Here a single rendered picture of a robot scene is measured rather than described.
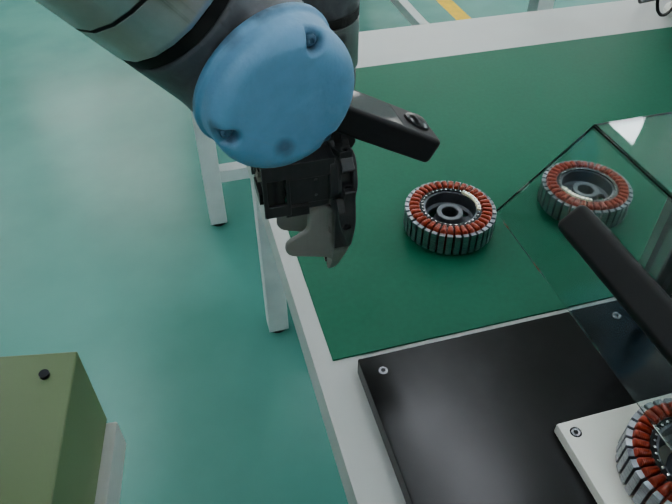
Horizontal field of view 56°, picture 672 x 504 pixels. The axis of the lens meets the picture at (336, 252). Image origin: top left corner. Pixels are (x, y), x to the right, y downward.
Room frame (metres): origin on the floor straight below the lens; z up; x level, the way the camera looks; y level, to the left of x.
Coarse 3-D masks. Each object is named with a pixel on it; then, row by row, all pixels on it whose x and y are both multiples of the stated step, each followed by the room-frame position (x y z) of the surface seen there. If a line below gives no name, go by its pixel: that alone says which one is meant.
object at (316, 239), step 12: (312, 216) 0.43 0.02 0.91; (324, 216) 0.44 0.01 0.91; (312, 228) 0.43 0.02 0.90; (324, 228) 0.44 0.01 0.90; (288, 240) 0.43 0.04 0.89; (300, 240) 0.43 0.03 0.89; (312, 240) 0.43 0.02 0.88; (324, 240) 0.44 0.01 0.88; (288, 252) 0.43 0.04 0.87; (300, 252) 0.43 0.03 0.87; (312, 252) 0.43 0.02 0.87; (324, 252) 0.44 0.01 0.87; (336, 252) 0.43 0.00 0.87; (336, 264) 0.45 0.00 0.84
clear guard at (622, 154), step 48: (576, 144) 0.33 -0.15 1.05; (624, 144) 0.32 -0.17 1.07; (528, 192) 0.32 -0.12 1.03; (576, 192) 0.30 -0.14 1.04; (624, 192) 0.28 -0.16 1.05; (528, 240) 0.29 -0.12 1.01; (624, 240) 0.26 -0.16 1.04; (576, 288) 0.25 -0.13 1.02; (624, 336) 0.21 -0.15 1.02; (624, 384) 0.19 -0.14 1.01
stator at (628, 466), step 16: (640, 416) 0.29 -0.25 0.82; (624, 432) 0.28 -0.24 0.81; (640, 432) 0.27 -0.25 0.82; (656, 432) 0.28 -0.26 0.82; (624, 448) 0.27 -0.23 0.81; (640, 448) 0.26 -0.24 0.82; (656, 448) 0.26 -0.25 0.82; (624, 464) 0.26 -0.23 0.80; (640, 464) 0.25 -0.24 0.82; (656, 464) 0.25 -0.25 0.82; (624, 480) 0.25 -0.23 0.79; (640, 480) 0.24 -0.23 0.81; (656, 480) 0.23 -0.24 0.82; (640, 496) 0.23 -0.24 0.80; (656, 496) 0.22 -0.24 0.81
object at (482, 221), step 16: (416, 192) 0.63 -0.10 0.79; (432, 192) 0.64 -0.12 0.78; (448, 192) 0.64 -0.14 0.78; (464, 192) 0.63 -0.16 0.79; (480, 192) 0.63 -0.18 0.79; (416, 208) 0.60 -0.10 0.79; (432, 208) 0.63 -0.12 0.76; (448, 208) 0.62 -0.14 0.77; (464, 208) 0.63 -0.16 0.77; (480, 208) 0.60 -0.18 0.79; (416, 224) 0.58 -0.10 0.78; (432, 224) 0.57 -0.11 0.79; (448, 224) 0.57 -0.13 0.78; (464, 224) 0.57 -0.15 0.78; (480, 224) 0.57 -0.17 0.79; (416, 240) 0.57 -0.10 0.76; (432, 240) 0.56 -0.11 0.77; (448, 240) 0.55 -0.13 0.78; (464, 240) 0.55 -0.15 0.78; (480, 240) 0.56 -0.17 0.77
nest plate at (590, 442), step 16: (592, 416) 0.31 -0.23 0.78; (608, 416) 0.31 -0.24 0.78; (624, 416) 0.31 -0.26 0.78; (560, 432) 0.30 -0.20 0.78; (576, 432) 0.30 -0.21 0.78; (592, 432) 0.30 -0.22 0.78; (608, 432) 0.30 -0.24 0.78; (576, 448) 0.28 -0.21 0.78; (592, 448) 0.28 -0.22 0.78; (608, 448) 0.28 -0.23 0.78; (576, 464) 0.27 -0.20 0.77; (592, 464) 0.27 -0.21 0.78; (608, 464) 0.27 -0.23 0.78; (592, 480) 0.25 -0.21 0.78; (608, 480) 0.25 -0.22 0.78; (608, 496) 0.24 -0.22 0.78; (624, 496) 0.24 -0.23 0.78
